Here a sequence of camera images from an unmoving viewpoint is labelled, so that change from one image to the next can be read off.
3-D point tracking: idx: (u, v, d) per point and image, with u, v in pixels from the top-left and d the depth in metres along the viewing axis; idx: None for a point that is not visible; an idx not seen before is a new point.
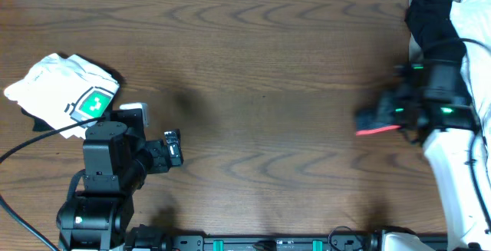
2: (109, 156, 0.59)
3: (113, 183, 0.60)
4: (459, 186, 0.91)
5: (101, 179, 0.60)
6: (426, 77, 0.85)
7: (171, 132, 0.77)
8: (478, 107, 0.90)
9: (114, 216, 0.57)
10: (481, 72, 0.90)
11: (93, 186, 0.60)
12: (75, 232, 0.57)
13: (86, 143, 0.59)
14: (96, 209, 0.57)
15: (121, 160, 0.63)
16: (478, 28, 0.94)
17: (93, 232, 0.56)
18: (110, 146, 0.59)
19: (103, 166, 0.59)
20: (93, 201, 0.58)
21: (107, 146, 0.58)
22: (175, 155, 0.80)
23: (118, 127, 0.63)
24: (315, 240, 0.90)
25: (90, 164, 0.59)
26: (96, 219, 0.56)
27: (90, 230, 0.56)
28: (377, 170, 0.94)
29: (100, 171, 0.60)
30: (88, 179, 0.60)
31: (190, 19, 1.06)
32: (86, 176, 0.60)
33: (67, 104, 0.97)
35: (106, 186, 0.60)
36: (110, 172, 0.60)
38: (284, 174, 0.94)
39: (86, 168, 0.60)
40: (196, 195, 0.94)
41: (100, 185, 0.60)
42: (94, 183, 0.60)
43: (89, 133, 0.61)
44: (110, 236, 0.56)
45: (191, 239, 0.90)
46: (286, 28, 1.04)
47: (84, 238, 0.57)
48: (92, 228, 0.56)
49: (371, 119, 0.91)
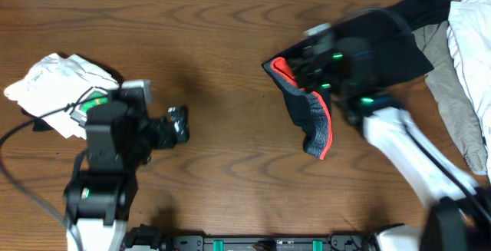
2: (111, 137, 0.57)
3: (116, 163, 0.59)
4: (403, 160, 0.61)
5: (103, 158, 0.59)
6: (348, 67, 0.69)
7: (175, 109, 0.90)
8: (477, 107, 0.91)
9: (118, 193, 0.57)
10: (479, 73, 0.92)
11: (94, 166, 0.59)
12: (79, 206, 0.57)
13: (87, 123, 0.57)
14: (102, 184, 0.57)
15: (125, 140, 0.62)
16: (475, 28, 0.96)
17: (97, 207, 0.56)
18: (113, 127, 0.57)
19: (105, 144, 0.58)
20: (97, 179, 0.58)
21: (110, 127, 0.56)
22: (180, 133, 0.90)
23: (120, 107, 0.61)
24: (315, 240, 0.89)
25: (93, 143, 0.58)
26: (101, 195, 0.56)
27: (94, 205, 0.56)
28: (377, 170, 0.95)
29: (103, 151, 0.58)
30: (91, 159, 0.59)
31: (191, 19, 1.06)
32: (89, 155, 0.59)
33: (67, 104, 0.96)
35: (109, 166, 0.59)
36: (113, 151, 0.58)
38: (284, 174, 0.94)
39: (88, 146, 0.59)
40: (196, 195, 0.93)
41: (103, 164, 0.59)
42: (97, 163, 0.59)
43: (89, 114, 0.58)
44: (113, 212, 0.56)
45: (191, 239, 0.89)
46: (285, 28, 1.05)
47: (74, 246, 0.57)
48: (97, 203, 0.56)
49: (314, 143, 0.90)
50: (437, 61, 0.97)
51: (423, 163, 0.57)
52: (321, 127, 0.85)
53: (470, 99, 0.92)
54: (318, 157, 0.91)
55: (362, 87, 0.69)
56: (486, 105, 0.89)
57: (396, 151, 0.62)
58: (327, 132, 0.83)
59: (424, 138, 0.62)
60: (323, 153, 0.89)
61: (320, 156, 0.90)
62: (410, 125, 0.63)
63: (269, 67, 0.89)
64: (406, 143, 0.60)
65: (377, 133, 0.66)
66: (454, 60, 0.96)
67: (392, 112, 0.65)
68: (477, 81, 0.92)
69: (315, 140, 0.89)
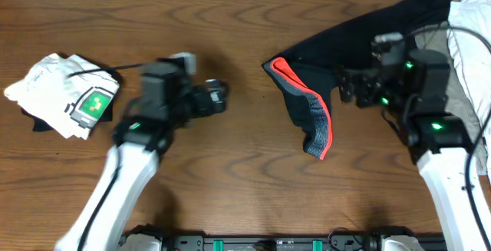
2: (161, 90, 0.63)
3: (161, 113, 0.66)
4: (439, 209, 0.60)
5: (153, 107, 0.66)
6: (429, 106, 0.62)
7: (215, 81, 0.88)
8: (477, 107, 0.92)
9: (156, 143, 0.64)
10: (479, 72, 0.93)
11: (145, 113, 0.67)
12: (122, 146, 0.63)
13: (144, 74, 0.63)
14: (147, 127, 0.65)
15: (172, 97, 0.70)
16: (476, 29, 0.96)
17: (136, 146, 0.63)
18: (165, 81, 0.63)
19: (156, 97, 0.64)
20: (143, 123, 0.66)
21: (161, 82, 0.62)
22: (218, 101, 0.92)
23: (169, 67, 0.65)
24: (315, 240, 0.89)
25: (146, 94, 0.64)
26: (143, 136, 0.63)
27: (133, 149, 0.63)
28: (377, 170, 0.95)
29: (153, 100, 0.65)
30: (143, 104, 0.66)
31: (191, 19, 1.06)
32: (142, 101, 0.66)
33: (67, 104, 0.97)
35: (156, 115, 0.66)
36: (160, 103, 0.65)
38: (283, 174, 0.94)
39: (143, 94, 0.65)
40: (196, 195, 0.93)
41: (152, 113, 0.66)
42: (147, 110, 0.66)
43: (144, 70, 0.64)
44: (150, 159, 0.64)
45: (191, 239, 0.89)
46: (285, 28, 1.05)
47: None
48: (135, 147, 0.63)
49: (314, 143, 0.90)
50: None
51: (464, 223, 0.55)
52: (321, 126, 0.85)
53: (470, 99, 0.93)
54: (317, 157, 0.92)
55: (429, 104, 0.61)
56: (486, 105, 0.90)
57: (445, 204, 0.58)
58: (327, 131, 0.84)
59: (484, 199, 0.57)
60: (323, 153, 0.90)
61: (320, 156, 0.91)
62: (474, 188, 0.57)
63: (269, 67, 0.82)
64: (462, 202, 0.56)
65: (431, 172, 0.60)
66: (454, 60, 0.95)
67: (459, 151, 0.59)
68: (477, 81, 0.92)
69: (315, 140, 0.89)
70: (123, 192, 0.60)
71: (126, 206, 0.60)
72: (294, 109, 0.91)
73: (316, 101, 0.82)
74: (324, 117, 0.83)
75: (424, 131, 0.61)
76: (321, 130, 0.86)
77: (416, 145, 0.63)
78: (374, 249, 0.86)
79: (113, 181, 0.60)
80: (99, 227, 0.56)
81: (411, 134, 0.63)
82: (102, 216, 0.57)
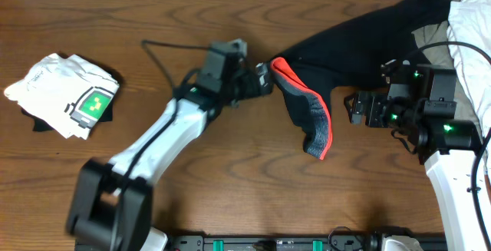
2: (222, 65, 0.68)
3: (215, 87, 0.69)
4: (443, 209, 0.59)
5: (209, 79, 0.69)
6: (438, 110, 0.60)
7: (261, 64, 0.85)
8: (477, 107, 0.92)
9: (208, 111, 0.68)
10: (479, 73, 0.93)
11: (200, 83, 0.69)
12: (179, 102, 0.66)
13: (209, 47, 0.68)
14: (200, 96, 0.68)
15: (228, 76, 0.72)
16: (475, 29, 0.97)
17: (186, 112, 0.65)
18: (227, 59, 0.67)
19: (215, 71, 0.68)
20: (198, 94, 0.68)
21: (224, 57, 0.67)
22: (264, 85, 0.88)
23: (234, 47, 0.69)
24: (315, 240, 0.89)
25: (207, 66, 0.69)
26: (197, 104, 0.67)
27: (187, 109, 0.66)
28: (377, 170, 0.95)
29: (210, 74, 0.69)
30: (201, 77, 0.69)
31: (191, 19, 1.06)
32: (200, 72, 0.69)
33: (67, 104, 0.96)
35: (209, 87, 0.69)
36: (219, 77, 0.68)
38: (283, 174, 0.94)
39: (203, 66, 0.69)
40: (196, 195, 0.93)
41: (206, 85, 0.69)
42: (203, 80, 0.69)
43: (210, 46, 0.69)
44: (200, 123, 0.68)
45: (191, 239, 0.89)
46: (285, 28, 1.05)
47: (93, 235, 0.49)
48: (189, 107, 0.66)
49: (315, 143, 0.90)
50: (438, 61, 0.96)
51: (468, 225, 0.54)
52: (321, 126, 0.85)
53: (470, 99, 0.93)
54: (318, 157, 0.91)
55: (438, 107, 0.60)
56: (486, 105, 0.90)
57: (449, 205, 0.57)
58: (327, 131, 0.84)
59: (487, 199, 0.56)
60: (322, 154, 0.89)
61: (321, 156, 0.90)
62: (480, 189, 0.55)
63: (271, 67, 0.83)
64: (466, 203, 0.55)
65: (437, 172, 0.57)
66: (454, 60, 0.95)
67: (467, 153, 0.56)
68: (477, 81, 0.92)
69: (315, 140, 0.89)
70: (174, 137, 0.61)
71: (174, 148, 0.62)
72: (294, 109, 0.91)
73: (315, 101, 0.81)
74: (324, 117, 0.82)
75: (433, 128, 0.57)
76: (321, 130, 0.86)
77: (426, 146, 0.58)
78: (374, 247, 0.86)
79: (169, 124, 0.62)
80: (153, 155, 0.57)
81: (421, 134, 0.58)
82: (160, 143, 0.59)
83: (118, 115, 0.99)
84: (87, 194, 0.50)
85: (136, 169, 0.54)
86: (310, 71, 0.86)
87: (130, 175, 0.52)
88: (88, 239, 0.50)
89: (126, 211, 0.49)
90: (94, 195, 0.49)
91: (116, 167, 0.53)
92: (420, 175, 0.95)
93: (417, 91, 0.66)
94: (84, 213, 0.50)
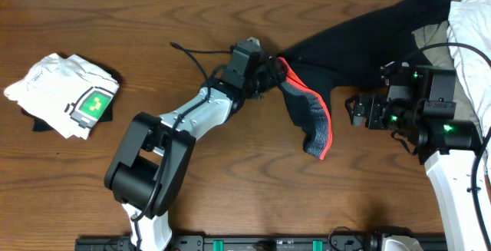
2: (246, 63, 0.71)
3: (240, 80, 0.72)
4: (443, 209, 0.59)
5: (235, 74, 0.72)
6: (437, 110, 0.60)
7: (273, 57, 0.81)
8: (477, 107, 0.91)
9: (234, 102, 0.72)
10: (479, 72, 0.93)
11: (226, 79, 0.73)
12: (211, 88, 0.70)
13: (235, 47, 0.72)
14: (229, 85, 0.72)
15: (252, 74, 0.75)
16: (475, 28, 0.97)
17: (220, 96, 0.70)
18: (251, 58, 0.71)
19: (241, 68, 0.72)
20: (224, 87, 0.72)
21: (248, 54, 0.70)
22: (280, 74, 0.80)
23: (256, 47, 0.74)
24: (315, 240, 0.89)
25: (232, 61, 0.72)
26: (229, 90, 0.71)
27: (219, 94, 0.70)
28: (377, 170, 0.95)
29: (235, 70, 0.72)
30: (226, 73, 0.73)
31: (191, 19, 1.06)
32: (225, 68, 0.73)
33: (67, 104, 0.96)
35: (234, 81, 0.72)
36: (242, 73, 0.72)
38: (284, 174, 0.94)
39: (229, 63, 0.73)
40: (196, 195, 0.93)
41: (232, 80, 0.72)
42: (229, 76, 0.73)
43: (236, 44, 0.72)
44: (227, 111, 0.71)
45: (191, 239, 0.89)
46: (285, 28, 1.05)
47: (130, 186, 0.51)
48: (219, 94, 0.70)
49: (314, 143, 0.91)
50: (438, 61, 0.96)
51: (468, 225, 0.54)
52: (321, 125, 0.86)
53: (470, 99, 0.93)
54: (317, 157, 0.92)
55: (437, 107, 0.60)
56: (486, 105, 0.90)
57: (449, 206, 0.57)
58: (327, 130, 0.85)
59: (487, 199, 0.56)
60: (322, 154, 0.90)
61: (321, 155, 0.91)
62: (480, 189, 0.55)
63: None
64: (466, 203, 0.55)
65: (437, 172, 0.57)
66: (454, 60, 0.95)
67: (467, 153, 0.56)
68: (477, 81, 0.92)
69: (314, 140, 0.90)
70: (208, 111, 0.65)
71: (207, 123, 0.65)
72: (294, 110, 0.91)
73: (316, 100, 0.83)
74: (324, 117, 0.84)
75: (433, 126, 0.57)
76: (321, 130, 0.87)
77: (427, 145, 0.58)
78: (374, 247, 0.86)
79: (205, 102, 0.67)
80: (193, 120, 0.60)
81: (421, 133, 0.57)
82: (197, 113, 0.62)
83: (118, 115, 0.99)
84: (132, 143, 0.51)
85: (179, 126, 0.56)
86: (310, 71, 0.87)
87: (174, 130, 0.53)
88: (125, 190, 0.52)
89: (169, 163, 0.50)
90: (140, 145, 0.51)
91: (163, 122, 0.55)
92: (420, 175, 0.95)
93: (416, 93, 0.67)
94: (126, 161, 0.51)
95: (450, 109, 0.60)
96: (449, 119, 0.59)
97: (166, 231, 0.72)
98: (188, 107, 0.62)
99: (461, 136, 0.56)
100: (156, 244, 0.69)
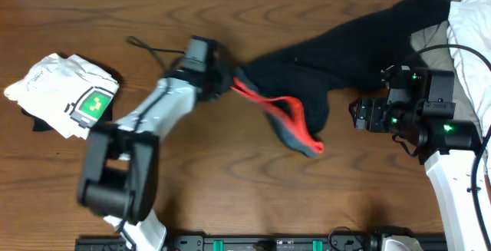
2: (205, 49, 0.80)
3: (199, 65, 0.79)
4: (443, 209, 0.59)
5: (195, 61, 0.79)
6: (437, 111, 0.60)
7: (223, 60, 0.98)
8: (477, 107, 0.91)
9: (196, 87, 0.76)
10: (479, 72, 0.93)
11: (187, 66, 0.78)
12: (170, 79, 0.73)
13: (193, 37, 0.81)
14: (189, 71, 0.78)
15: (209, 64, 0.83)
16: (475, 28, 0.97)
17: (182, 86, 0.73)
18: (208, 45, 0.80)
19: (199, 54, 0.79)
20: (184, 74, 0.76)
21: (205, 42, 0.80)
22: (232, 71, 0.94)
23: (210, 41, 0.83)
24: (315, 240, 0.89)
25: (191, 51, 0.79)
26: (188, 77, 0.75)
27: (179, 84, 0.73)
28: (377, 170, 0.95)
29: (195, 57, 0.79)
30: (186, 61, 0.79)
31: (191, 19, 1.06)
32: (185, 57, 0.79)
33: (67, 104, 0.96)
35: (195, 67, 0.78)
36: (202, 58, 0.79)
38: (283, 174, 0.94)
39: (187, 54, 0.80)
40: (196, 195, 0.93)
41: (192, 67, 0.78)
42: (189, 63, 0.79)
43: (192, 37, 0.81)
44: (189, 99, 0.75)
45: (191, 239, 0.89)
46: (285, 28, 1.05)
47: (103, 199, 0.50)
48: (179, 83, 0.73)
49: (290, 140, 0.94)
50: (438, 61, 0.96)
51: (468, 226, 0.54)
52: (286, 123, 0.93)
53: (470, 99, 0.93)
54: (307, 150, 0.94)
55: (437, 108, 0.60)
56: (486, 105, 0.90)
57: (449, 206, 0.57)
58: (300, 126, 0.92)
59: (487, 199, 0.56)
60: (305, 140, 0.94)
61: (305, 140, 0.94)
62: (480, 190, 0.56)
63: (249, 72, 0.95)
64: (466, 203, 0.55)
65: (437, 172, 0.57)
66: (454, 60, 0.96)
67: (467, 153, 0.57)
68: (477, 81, 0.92)
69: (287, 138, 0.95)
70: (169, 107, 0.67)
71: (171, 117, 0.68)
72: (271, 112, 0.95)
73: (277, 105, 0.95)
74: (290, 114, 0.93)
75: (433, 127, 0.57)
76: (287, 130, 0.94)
77: (427, 145, 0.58)
78: (374, 246, 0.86)
79: (165, 95, 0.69)
80: (155, 116, 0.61)
81: (421, 133, 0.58)
82: (157, 107, 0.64)
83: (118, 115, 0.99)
84: (96, 156, 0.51)
85: (140, 127, 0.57)
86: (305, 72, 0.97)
87: (134, 132, 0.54)
88: (99, 204, 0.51)
89: (136, 165, 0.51)
90: (104, 156, 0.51)
91: (121, 128, 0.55)
92: (420, 175, 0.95)
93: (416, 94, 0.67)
94: (93, 176, 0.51)
95: (449, 110, 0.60)
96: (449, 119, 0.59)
97: (159, 228, 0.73)
98: (147, 106, 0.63)
99: (459, 136, 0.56)
100: (152, 244, 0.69)
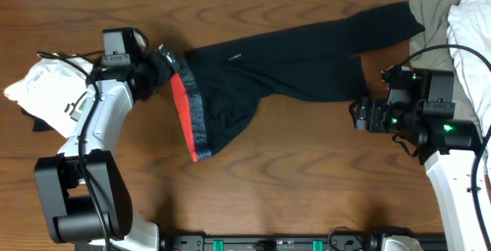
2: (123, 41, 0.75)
3: (123, 59, 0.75)
4: (443, 209, 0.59)
5: (115, 56, 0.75)
6: (437, 111, 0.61)
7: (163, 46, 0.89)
8: (477, 107, 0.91)
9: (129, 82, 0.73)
10: (479, 72, 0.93)
11: (109, 64, 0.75)
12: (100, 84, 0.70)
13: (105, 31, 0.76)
14: (116, 68, 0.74)
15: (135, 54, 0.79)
16: (474, 28, 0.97)
17: (118, 90, 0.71)
18: (123, 34, 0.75)
19: (118, 48, 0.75)
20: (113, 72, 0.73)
21: (120, 32, 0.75)
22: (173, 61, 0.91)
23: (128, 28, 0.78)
24: (315, 240, 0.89)
25: (108, 46, 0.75)
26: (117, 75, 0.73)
27: (109, 85, 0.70)
28: (377, 170, 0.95)
29: (115, 51, 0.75)
30: (106, 58, 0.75)
31: (190, 19, 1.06)
32: (104, 54, 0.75)
33: (67, 104, 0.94)
35: (117, 63, 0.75)
36: (123, 51, 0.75)
38: (284, 174, 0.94)
39: (104, 48, 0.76)
40: (196, 195, 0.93)
41: (113, 64, 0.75)
42: (110, 61, 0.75)
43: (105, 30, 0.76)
44: (127, 94, 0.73)
45: (191, 239, 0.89)
46: (285, 28, 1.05)
47: (79, 227, 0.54)
48: (110, 84, 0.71)
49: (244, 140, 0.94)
50: (437, 61, 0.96)
51: (468, 226, 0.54)
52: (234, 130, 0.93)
53: (470, 99, 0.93)
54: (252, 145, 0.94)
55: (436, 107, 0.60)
56: (486, 105, 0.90)
57: (449, 206, 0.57)
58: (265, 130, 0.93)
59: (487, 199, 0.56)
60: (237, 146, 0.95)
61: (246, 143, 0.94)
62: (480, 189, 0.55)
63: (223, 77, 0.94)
64: (466, 203, 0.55)
65: (436, 173, 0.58)
66: (454, 60, 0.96)
67: (466, 153, 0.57)
68: (476, 81, 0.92)
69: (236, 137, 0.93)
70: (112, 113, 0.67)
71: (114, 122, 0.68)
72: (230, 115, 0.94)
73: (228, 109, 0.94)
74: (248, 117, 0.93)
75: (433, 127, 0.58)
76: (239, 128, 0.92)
77: (427, 145, 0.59)
78: (374, 247, 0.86)
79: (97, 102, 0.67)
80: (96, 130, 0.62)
81: (420, 133, 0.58)
82: (97, 117, 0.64)
83: None
84: (54, 194, 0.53)
85: (84, 147, 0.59)
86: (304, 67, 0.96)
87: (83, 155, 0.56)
88: (77, 234, 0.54)
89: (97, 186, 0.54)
90: (61, 190, 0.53)
91: (67, 156, 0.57)
92: (420, 175, 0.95)
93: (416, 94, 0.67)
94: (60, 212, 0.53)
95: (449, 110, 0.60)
96: (449, 119, 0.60)
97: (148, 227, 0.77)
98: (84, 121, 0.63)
99: (458, 137, 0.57)
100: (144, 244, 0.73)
